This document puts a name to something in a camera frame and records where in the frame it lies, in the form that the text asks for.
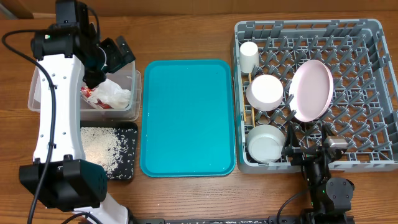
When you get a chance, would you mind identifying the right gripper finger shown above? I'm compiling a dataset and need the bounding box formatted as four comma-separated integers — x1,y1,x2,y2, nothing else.
284,124,299,147
322,124,335,138

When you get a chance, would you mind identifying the grey shallow bowl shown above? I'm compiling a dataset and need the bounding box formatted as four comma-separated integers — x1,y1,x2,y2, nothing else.
246,124,285,163

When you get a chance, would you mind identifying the white napkin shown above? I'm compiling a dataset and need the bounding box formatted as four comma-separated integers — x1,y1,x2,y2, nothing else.
89,79,131,110

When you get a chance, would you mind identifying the large white plate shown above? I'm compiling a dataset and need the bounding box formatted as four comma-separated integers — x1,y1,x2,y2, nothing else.
289,60,334,122

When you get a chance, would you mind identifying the red snack wrapper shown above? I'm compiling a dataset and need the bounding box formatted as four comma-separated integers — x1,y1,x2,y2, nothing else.
80,86,112,110

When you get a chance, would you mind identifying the small white dish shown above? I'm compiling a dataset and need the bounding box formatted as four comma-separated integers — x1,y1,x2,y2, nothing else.
246,75,284,111

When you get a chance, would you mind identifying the pale green cup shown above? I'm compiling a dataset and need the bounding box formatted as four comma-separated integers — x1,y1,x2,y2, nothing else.
239,41,259,73

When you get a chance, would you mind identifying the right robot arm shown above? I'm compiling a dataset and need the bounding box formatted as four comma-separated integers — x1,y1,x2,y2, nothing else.
276,124,355,224

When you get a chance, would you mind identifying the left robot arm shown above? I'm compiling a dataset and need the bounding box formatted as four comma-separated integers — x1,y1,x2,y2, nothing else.
19,1,135,223

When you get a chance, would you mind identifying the grey plastic dishwasher rack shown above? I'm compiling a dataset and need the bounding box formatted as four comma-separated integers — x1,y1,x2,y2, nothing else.
232,19,397,174

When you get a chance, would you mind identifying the clear plastic bin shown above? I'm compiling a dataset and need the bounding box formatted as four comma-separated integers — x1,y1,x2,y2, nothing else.
27,62,142,121

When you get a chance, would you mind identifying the teal plastic serving tray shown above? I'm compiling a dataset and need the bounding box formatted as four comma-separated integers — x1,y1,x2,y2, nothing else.
140,59,236,177

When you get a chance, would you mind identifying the black plastic tray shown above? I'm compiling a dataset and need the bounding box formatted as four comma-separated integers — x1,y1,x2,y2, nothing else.
79,120,139,182

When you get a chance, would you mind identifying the spilled rice pile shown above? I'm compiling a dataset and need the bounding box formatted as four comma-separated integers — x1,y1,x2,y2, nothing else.
80,126,137,180

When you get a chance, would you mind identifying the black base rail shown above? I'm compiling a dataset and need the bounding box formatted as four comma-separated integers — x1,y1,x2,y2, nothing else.
132,216,300,224

